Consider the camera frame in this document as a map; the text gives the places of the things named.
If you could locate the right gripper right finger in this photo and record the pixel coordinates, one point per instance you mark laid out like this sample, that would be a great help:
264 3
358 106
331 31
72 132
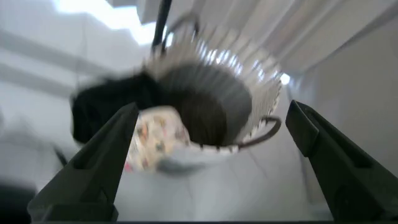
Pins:
348 174

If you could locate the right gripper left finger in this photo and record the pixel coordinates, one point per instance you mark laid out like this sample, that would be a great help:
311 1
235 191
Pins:
93 174

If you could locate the cream printed garment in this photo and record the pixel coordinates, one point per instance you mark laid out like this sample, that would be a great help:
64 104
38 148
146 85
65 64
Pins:
155 137

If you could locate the white laundry basket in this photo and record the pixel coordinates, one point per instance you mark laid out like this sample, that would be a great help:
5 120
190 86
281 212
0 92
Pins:
267 93

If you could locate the black clothes rack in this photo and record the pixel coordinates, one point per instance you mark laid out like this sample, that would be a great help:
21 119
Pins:
161 21

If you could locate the black garment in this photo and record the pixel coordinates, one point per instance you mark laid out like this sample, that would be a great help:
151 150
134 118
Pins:
102 105

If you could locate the white curtain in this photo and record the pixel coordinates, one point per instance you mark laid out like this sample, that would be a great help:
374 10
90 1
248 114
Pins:
248 18

